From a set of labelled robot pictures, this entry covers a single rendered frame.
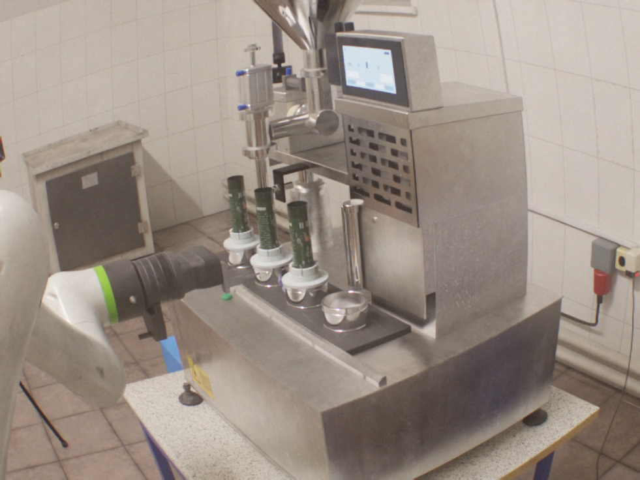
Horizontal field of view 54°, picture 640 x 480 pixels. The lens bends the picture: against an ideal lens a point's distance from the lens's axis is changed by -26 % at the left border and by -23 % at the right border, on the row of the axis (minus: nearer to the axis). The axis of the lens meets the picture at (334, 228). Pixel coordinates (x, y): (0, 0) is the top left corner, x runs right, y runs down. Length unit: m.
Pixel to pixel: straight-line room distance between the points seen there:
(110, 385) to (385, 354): 0.42
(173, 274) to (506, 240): 0.50
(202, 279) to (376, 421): 0.33
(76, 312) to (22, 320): 0.48
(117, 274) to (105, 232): 3.13
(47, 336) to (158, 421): 0.67
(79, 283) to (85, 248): 3.14
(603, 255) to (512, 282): 1.42
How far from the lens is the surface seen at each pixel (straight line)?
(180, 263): 1.15
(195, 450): 1.42
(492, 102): 1.14
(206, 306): 1.35
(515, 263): 1.24
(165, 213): 5.10
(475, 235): 1.16
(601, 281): 2.67
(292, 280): 1.27
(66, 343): 0.93
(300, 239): 1.25
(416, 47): 1.04
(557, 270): 2.95
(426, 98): 1.05
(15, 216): 0.60
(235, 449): 1.41
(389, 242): 1.16
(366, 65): 1.10
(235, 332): 1.25
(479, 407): 1.22
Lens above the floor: 1.57
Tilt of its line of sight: 19 degrees down
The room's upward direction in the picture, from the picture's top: 5 degrees counter-clockwise
